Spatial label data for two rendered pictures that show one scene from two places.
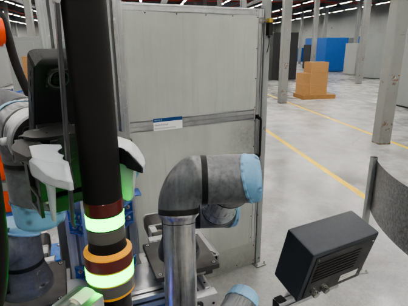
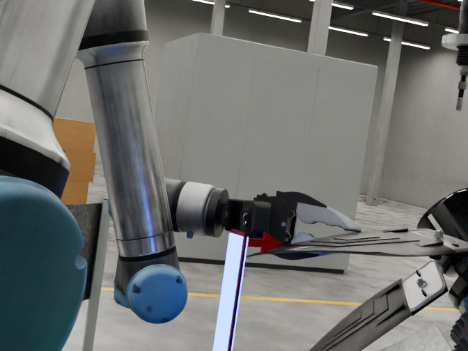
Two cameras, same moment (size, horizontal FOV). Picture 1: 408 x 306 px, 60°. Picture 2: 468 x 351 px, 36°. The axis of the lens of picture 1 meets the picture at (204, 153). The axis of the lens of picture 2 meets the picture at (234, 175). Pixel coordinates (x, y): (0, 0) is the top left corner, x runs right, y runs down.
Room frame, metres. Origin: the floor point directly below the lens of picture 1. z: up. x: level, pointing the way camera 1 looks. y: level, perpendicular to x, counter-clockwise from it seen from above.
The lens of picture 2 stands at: (0.75, 0.98, 1.29)
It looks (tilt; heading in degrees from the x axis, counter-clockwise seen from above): 3 degrees down; 259
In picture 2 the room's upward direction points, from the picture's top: 8 degrees clockwise
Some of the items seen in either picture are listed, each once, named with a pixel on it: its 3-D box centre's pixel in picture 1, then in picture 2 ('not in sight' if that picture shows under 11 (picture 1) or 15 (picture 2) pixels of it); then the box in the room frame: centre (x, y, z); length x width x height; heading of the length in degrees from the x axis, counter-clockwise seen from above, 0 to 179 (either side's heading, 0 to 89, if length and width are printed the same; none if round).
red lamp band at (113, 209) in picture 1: (103, 203); not in sight; (0.28, 0.09, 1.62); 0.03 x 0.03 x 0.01
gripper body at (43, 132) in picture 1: (57, 158); not in sight; (0.38, 0.17, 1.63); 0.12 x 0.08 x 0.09; 37
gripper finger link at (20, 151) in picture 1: (40, 152); not in sight; (0.32, 0.15, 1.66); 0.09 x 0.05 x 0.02; 25
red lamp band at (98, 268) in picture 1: (108, 254); not in sight; (0.28, 0.09, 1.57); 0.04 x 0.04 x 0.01
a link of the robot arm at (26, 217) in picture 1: (46, 188); not in sight; (0.52, 0.25, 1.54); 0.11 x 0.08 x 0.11; 139
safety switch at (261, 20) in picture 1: (265, 35); not in sight; (2.54, -0.43, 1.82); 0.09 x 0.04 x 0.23; 117
